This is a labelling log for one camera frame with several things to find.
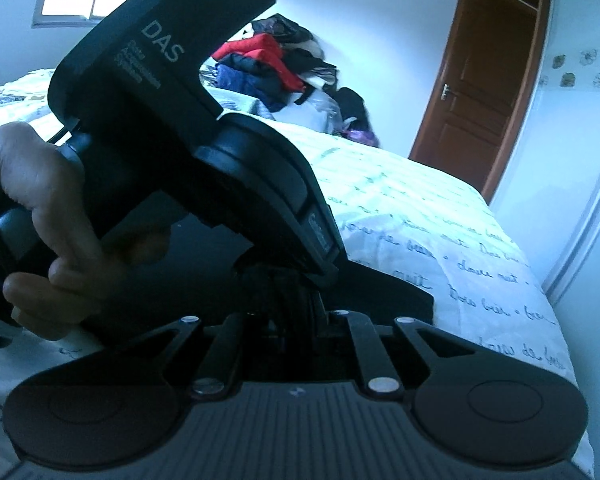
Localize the black pants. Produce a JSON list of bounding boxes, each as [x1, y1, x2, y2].
[[166, 206, 434, 335]]

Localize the person's left hand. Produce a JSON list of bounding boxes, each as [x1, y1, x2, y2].
[[0, 122, 171, 340]]

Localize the dark blue garment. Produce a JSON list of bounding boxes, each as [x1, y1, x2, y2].
[[216, 54, 297, 113]]

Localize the white script-print bedspread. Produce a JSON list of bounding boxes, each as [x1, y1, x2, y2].
[[0, 68, 577, 477]]

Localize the red jacket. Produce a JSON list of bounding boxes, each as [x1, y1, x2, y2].
[[211, 32, 304, 92]]

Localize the black clothes pile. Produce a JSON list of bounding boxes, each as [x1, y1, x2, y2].
[[250, 13, 372, 134]]

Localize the purple bag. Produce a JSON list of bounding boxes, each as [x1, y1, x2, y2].
[[342, 129, 380, 148]]

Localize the brown wooden door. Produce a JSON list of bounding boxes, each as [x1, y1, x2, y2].
[[410, 0, 550, 202]]

